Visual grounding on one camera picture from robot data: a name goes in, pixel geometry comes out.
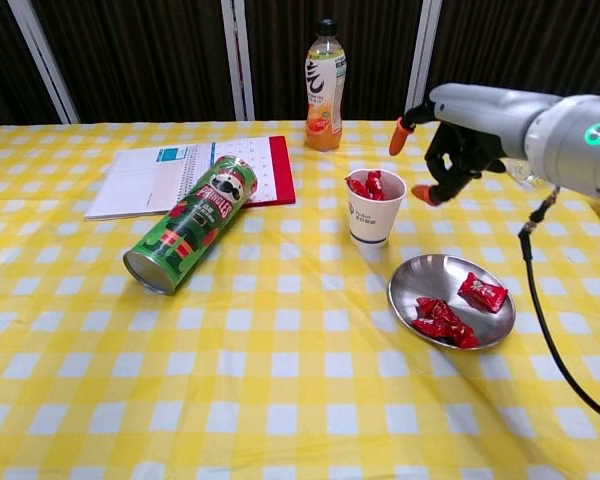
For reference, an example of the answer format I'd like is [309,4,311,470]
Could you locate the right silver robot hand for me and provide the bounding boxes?
[388,82,561,207]

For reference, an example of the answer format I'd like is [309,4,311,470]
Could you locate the red candy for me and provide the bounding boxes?
[345,174,372,200]
[444,322,481,350]
[364,169,389,201]
[410,315,454,339]
[457,272,510,315]
[415,296,454,321]

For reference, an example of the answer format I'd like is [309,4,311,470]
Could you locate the white paper cup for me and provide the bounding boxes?
[344,168,408,247]

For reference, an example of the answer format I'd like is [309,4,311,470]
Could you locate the clear plastic water bottle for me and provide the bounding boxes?
[504,160,539,190]

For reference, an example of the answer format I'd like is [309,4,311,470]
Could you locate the orange drink bottle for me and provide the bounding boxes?
[303,18,347,152]

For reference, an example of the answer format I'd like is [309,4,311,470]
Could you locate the round metal plate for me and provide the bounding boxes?
[388,253,517,351]

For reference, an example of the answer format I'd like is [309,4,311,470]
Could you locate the yellow white checked tablecloth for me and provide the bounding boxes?
[0,117,600,480]

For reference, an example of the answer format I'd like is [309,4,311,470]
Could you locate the green Pringles can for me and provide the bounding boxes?
[122,154,259,296]

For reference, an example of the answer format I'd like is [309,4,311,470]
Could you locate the spiral notebook with red cover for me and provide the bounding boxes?
[83,135,297,222]

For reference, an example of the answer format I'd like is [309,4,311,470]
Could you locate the grey aluminium partition post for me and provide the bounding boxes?
[7,0,81,125]
[403,0,444,121]
[219,0,256,121]

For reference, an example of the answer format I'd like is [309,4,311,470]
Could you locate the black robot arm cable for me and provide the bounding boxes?
[517,184,600,429]

